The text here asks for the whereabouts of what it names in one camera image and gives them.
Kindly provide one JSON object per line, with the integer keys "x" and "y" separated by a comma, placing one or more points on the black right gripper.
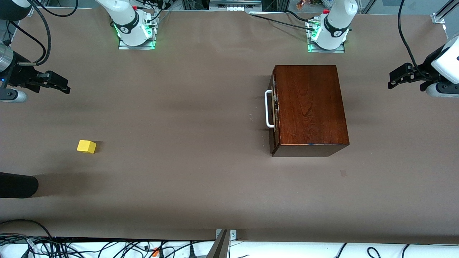
{"x": 18, "y": 73}

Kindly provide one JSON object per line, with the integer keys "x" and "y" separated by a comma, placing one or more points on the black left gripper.
{"x": 424, "y": 72}

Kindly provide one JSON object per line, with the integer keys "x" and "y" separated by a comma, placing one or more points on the yellow block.
{"x": 86, "y": 146}

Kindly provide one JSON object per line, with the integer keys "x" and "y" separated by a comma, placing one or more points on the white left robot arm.
{"x": 335, "y": 25}

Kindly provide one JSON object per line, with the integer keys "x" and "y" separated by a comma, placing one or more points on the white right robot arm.
{"x": 125, "y": 18}

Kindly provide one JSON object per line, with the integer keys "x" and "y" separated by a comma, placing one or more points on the dark brown wooden cabinet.
{"x": 308, "y": 104}

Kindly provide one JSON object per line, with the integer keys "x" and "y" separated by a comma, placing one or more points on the black cylindrical object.
{"x": 18, "y": 185}

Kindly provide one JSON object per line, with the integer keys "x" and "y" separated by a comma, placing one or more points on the white power strip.
{"x": 235, "y": 8}

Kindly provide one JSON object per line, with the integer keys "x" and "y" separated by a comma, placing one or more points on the orange connector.
{"x": 155, "y": 252}

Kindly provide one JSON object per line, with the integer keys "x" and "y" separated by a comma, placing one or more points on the dark slanted bar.
{"x": 219, "y": 247}

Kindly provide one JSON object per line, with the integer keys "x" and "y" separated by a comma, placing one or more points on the aluminium frame profile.
{"x": 443, "y": 12}

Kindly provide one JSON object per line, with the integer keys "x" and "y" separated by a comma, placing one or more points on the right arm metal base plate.
{"x": 123, "y": 47}

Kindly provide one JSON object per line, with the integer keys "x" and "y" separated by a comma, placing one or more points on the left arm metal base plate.
{"x": 312, "y": 50}

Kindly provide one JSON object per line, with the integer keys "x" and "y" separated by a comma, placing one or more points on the metal edge bracket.
{"x": 233, "y": 234}

